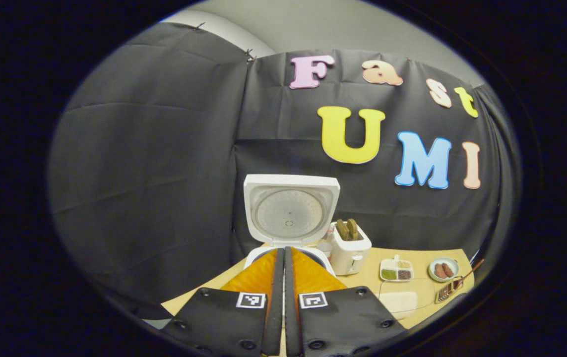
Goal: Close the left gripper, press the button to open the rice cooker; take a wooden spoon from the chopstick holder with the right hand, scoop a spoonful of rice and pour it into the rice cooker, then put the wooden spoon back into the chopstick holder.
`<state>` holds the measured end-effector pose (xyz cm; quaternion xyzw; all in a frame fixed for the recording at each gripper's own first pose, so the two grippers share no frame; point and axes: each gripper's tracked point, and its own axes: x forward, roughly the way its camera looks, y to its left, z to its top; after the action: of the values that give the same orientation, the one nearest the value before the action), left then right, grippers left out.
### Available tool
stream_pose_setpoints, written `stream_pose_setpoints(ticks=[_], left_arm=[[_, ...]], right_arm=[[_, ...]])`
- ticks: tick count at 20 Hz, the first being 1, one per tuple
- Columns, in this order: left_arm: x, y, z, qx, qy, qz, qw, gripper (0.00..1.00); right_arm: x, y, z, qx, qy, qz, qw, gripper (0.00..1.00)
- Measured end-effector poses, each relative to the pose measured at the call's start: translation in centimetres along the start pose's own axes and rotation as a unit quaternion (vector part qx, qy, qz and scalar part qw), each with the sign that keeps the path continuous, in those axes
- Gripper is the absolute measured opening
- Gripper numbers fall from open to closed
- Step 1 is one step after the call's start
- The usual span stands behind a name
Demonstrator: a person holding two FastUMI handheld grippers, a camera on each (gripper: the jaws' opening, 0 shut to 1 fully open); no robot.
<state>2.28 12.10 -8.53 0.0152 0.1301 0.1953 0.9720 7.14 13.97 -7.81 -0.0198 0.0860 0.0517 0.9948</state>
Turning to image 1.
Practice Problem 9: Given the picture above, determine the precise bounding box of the pale green plate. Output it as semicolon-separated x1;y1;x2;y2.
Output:
428;257;460;283

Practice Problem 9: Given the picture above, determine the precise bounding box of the brown wooden spoon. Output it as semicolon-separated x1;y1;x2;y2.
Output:
449;258;485;291

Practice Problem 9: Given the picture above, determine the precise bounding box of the white rice cooker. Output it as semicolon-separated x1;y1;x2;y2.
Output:
242;174;341;276

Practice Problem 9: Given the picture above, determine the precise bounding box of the white divided dish with beans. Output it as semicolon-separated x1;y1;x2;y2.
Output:
379;255;415;283

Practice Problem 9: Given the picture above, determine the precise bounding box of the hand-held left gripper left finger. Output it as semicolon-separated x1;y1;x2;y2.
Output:
159;248;285;357

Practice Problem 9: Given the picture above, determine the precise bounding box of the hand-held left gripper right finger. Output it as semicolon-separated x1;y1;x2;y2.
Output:
284;246;408;357

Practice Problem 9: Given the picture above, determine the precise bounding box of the black backdrop cloth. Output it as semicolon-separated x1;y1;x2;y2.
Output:
48;22;519;318

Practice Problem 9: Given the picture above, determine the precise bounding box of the glass dish of white rice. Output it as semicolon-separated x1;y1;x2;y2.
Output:
377;278;437;321

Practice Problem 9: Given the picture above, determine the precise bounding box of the metal wire chopstick holder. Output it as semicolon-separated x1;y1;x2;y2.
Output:
435;278;464;304

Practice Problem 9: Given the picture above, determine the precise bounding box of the white toaster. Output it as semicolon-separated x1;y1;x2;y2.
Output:
329;222;373;277

